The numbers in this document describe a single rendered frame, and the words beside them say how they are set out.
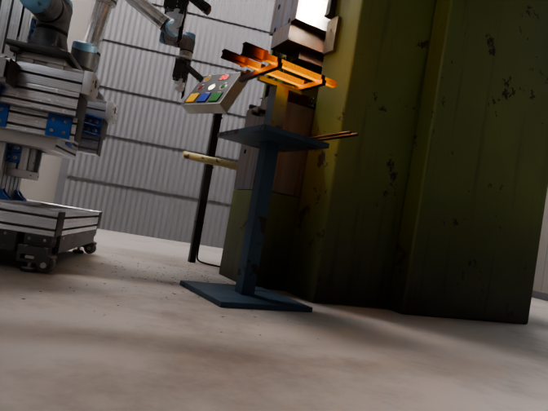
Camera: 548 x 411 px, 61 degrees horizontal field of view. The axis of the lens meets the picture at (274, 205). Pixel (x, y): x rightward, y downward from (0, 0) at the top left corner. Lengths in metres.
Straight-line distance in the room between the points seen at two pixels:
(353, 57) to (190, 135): 2.77
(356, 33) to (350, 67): 0.16
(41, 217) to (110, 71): 3.23
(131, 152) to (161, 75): 0.81
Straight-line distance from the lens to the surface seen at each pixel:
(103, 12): 2.78
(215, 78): 3.07
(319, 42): 2.66
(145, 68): 4.90
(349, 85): 2.20
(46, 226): 1.84
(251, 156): 2.43
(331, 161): 2.14
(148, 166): 4.72
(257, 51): 1.81
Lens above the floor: 0.31
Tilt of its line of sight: 2 degrees up
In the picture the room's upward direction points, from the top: 10 degrees clockwise
